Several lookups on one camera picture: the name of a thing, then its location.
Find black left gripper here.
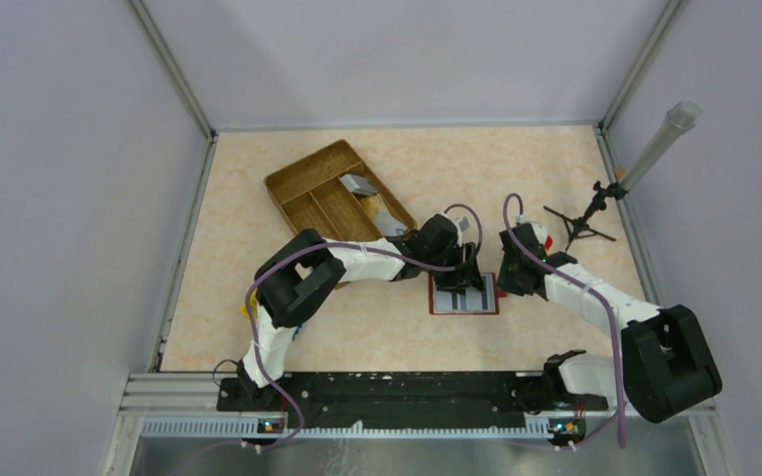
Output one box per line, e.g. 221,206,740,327
424,241,486,296

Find silver striped credit card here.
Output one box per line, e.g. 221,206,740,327
465,290,493,313

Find red leather card holder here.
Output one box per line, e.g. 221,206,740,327
429,273,506,315

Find grey credit cards stack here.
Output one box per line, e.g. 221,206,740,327
339,174,379,196

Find brown woven divided tray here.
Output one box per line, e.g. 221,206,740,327
264,140,418,241

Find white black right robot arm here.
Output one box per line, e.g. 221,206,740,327
497,221,723,423

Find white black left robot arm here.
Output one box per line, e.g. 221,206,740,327
237,213,484,411

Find gold cards in tray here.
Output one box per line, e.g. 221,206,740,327
358,194,410,236

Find black mini tripod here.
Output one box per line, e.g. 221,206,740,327
544,180,628,252

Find yellow red blue toy block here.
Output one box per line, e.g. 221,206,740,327
240,301,304,341

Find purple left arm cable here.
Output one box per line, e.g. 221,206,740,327
244,203,485,454

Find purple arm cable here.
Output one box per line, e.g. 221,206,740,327
502,192,629,451
244,203,485,454

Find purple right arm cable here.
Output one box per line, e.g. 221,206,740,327
502,192,629,451

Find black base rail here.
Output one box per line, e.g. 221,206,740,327
212,371,609,435

